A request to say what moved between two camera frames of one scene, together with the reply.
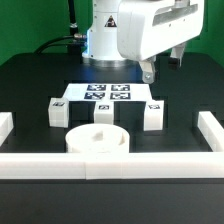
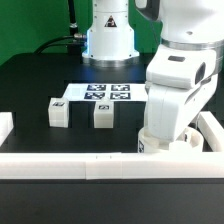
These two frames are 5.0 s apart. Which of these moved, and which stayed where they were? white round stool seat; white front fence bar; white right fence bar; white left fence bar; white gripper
Moved: white round stool seat; white gripper
Stayed: white right fence bar; white left fence bar; white front fence bar
